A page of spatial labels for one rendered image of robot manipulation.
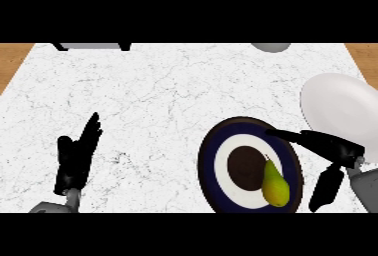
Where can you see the grey round object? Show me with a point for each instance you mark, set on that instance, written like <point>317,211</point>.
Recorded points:
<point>270,47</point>

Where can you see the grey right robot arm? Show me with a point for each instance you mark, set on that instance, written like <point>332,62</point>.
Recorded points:
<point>363,186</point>

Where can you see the dark blue ringed plate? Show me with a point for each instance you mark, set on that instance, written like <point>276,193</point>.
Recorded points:
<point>245,166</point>

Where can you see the yellow-green pear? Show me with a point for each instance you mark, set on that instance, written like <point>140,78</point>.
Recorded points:
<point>274,186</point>

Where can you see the plain white plate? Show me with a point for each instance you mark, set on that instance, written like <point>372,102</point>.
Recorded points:
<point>344,106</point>

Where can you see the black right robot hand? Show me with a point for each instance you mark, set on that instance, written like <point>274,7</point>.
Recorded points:
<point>329,145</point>

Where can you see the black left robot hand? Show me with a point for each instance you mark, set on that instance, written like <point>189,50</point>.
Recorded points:
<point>73,163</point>

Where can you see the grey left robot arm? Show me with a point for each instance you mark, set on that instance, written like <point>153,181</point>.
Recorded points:
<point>60,203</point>

